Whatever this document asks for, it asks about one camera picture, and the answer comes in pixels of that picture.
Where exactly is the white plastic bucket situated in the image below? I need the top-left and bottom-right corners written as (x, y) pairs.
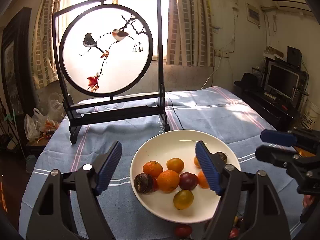
top-left (301, 99), bottom-right (319, 130)

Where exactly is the orange mandarin right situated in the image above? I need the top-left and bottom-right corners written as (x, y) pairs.
top-left (197, 171), bottom-right (209, 189)

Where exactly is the computer monitor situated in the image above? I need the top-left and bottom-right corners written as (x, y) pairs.
top-left (266, 62), bottom-right (299, 99)

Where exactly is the dark water chestnut right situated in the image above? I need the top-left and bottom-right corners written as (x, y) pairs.
top-left (215, 152), bottom-right (228, 164)

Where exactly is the yellow green tomato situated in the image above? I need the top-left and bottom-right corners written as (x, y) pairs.
top-left (173, 190), bottom-right (194, 210)

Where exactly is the dark purple plum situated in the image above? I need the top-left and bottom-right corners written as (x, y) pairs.
top-left (179, 172), bottom-right (198, 191)

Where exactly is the black hat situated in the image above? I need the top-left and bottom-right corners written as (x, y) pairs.
top-left (234, 73), bottom-right (259, 90)

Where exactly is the red cherry tomato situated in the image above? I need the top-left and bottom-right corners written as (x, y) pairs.
top-left (174, 224), bottom-right (193, 239)

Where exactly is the small orange behind finger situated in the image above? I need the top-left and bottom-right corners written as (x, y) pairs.
top-left (194, 157), bottom-right (201, 168)

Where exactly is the blue striped tablecloth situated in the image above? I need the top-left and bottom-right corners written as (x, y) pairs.
top-left (18, 87), bottom-right (303, 239)

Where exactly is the large orange mandarin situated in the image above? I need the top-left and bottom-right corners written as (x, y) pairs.
top-left (156, 170), bottom-right (180, 193)

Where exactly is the orange kumquat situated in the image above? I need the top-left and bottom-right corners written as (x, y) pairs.
top-left (167, 158), bottom-right (184, 174)

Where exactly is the plastic bags pile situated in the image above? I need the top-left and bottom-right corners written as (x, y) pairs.
top-left (24, 93), bottom-right (65, 143)

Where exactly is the red tomato in plate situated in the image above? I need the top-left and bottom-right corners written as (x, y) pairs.
top-left (151, 178), bottom-right (158, 192)

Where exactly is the small orange mandarin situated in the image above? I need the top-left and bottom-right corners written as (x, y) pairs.
top-left (143, 160), bottom-right (163, 178)

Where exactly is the white ceramic plate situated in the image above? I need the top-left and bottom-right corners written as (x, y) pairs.
top-left (130, 129), bottom-right (241, 224)

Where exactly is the right patterned curtain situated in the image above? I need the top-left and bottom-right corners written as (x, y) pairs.
top-left (166, 0), bottom-right (215, 67)

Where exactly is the patterned curtain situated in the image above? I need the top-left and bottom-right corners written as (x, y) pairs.
top-left (166, 0), bottom-right (215, 67)
top-left (31, 0), bottom-right (60, 90)

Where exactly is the left patterned curtain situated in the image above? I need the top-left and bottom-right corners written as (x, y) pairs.
top-left (31, 0), bottom-right (60, 90)

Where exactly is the round bird painting screen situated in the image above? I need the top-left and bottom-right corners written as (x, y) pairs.
top-left (52, 0), bottom-right (170, 144)

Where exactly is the wall power socket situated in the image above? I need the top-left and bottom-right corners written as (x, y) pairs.
top-left (215, 49), bottom-right (229, 58)

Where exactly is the black cable on table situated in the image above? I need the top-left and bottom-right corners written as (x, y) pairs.
top-left (167, 97), bottom-right (185, 131)

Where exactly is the dark framed wall picture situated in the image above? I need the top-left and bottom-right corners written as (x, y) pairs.
top-left (1, 7), bottom-right (36, 115)

